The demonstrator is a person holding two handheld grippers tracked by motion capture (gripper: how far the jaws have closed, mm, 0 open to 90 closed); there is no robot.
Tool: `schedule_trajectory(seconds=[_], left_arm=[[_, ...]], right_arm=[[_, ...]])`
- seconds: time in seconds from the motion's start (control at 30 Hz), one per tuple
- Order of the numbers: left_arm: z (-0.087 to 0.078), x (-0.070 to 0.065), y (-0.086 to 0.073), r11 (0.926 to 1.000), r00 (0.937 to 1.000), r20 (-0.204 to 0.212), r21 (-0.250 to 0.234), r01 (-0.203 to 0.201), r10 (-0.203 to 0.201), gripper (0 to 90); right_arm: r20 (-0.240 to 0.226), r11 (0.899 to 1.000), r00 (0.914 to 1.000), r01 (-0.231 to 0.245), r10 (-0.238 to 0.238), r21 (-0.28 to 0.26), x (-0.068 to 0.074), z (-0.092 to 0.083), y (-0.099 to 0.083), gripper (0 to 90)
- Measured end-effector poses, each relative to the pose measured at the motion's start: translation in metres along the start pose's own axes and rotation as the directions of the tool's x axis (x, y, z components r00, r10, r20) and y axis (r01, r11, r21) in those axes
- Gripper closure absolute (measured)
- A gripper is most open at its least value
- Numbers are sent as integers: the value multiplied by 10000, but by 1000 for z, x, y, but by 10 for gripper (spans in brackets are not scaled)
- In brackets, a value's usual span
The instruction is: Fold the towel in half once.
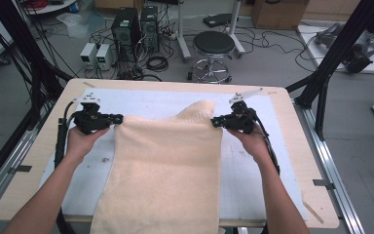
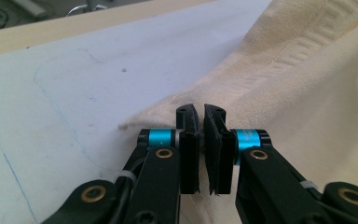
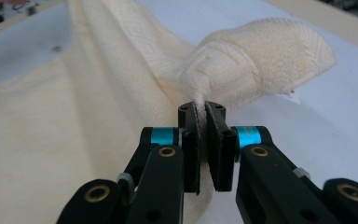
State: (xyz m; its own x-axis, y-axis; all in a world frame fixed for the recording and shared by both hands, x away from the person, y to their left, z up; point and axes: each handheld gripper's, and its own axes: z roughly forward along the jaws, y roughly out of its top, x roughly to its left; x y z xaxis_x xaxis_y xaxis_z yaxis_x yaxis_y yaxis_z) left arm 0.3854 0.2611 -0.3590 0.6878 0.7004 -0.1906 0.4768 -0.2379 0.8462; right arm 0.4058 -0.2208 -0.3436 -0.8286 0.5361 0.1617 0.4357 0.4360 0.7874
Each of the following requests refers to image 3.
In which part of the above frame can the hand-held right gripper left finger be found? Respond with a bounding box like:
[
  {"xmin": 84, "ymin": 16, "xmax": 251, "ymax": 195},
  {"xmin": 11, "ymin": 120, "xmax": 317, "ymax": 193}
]
[{"xmin": 140, "ymin": 102, "xmax": 201, "ymax": 194}]

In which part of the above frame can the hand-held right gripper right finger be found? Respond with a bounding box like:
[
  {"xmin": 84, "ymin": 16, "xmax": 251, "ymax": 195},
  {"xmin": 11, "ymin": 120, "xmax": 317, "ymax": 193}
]
[{"xmin": 204, "ymin": 101, "xmax": 274, "ymax": 192}]

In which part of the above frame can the cream towel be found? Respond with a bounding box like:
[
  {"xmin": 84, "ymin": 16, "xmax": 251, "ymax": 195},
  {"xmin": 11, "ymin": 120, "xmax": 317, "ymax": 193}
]
[{"xmin": 0, "ymin": 0, "xmax": 338, "ymax": 224}]

